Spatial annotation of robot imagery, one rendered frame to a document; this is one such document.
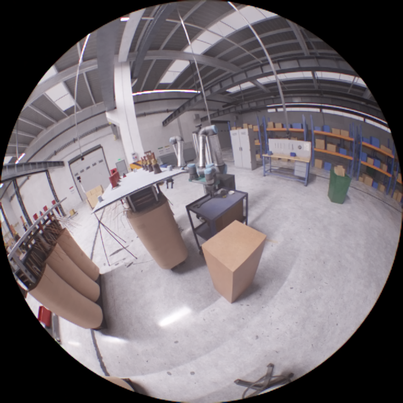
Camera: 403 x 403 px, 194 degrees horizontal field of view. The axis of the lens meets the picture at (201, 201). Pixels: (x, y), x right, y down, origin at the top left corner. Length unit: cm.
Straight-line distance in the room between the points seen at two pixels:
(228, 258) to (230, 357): 122
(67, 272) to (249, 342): 218
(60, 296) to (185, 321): 143
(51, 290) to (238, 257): 177
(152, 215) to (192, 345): 150
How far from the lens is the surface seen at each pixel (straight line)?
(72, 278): 197
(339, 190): 396
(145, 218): 116
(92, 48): 1050
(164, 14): 585
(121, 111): 716
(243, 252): 77
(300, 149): 508
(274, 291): 169
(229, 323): 155
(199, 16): 1010
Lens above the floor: 155
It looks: 28 degrees down
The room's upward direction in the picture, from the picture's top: 12 degrees counter-clockwise
